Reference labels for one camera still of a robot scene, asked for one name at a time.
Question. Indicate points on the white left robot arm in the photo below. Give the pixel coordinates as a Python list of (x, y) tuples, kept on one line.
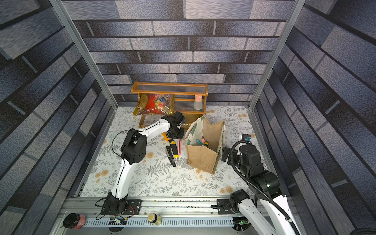
[(133, 151)]

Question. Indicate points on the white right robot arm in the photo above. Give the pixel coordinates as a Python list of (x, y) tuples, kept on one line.
[(268, 211)]

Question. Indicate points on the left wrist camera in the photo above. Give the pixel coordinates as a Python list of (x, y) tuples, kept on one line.
[(178, 118)]

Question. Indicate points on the black yellow box cutter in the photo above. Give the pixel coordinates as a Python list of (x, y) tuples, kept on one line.
[(170, 156)]

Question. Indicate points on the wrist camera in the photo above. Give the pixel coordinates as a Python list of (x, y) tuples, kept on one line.
[(178, 118), (247, 138)]

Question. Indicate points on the green jute Christmas bag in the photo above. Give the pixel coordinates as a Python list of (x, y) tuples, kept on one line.
[(202, 157)]

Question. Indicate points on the black red emergency button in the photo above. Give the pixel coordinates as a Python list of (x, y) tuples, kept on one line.
[(74, 221)]

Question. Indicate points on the red gold snack bag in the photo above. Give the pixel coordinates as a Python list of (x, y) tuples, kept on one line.
[(155, 104)]

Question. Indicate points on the pink snap-off cutter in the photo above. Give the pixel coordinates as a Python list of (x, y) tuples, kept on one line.
[(179, 146)]

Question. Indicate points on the orange handled utility knife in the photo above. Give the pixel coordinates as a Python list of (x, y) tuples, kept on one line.
[(173, 145)]

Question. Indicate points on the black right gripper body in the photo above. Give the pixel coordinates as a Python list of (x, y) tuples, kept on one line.
[(230, 155)]

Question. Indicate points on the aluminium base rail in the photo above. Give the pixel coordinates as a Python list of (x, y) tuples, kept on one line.
[(180, 215)]

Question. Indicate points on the floral table mat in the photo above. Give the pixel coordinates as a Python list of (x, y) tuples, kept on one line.
[(154, 176)]

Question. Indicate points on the wooden two-tier shelf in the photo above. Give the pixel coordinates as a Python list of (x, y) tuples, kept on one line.
[(188, 99)]

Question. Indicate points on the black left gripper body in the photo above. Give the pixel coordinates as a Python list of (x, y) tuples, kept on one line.
[(178, 133)]

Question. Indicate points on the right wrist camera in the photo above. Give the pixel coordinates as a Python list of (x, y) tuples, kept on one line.
[(247, 138)]

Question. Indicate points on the small pink-capped bottle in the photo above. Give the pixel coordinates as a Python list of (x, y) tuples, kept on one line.
[(198, 102)]

